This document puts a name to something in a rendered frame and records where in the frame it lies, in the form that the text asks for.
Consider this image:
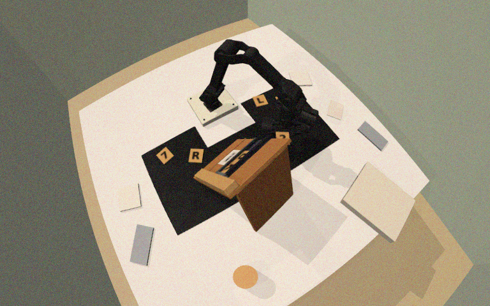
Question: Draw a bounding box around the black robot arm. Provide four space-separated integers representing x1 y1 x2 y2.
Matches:
199 39 319 128

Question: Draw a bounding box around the grey cylindrical canister with tan lid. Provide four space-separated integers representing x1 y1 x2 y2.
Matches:
233 265 258 289

